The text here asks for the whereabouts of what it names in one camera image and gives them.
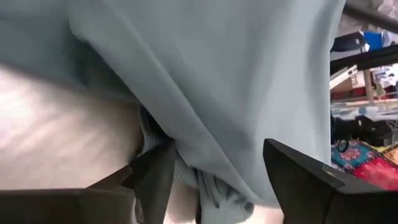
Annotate black metal bar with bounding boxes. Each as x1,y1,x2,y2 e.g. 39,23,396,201
329,44,398,76

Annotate grey-green pants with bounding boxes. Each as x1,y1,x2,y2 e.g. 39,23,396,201
0,0,346,224

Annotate blue container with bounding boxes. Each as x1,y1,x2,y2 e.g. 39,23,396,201
363,30,387,52

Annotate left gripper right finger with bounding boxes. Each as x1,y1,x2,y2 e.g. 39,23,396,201
262,138,348,224

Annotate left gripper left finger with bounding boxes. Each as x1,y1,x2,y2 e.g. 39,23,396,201
87,138,177,224

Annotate colourful patterned quilt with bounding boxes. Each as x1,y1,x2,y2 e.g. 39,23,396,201
330,139,398,192

